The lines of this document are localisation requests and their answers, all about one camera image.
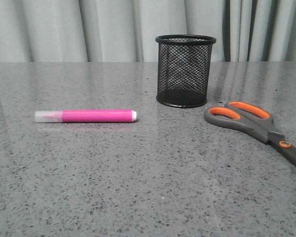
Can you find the pink highlighter pen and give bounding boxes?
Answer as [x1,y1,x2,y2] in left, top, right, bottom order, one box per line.
[35,110,137,123]

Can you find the black mesh pen holder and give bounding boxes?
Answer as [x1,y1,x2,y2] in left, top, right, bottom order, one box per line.
[155,35,216,108]

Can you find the grey curtain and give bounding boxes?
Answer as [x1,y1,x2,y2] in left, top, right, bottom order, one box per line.
[0,0,296,62]

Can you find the grey orange scissors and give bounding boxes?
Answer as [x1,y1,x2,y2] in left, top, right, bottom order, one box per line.
[204,101,296,167]

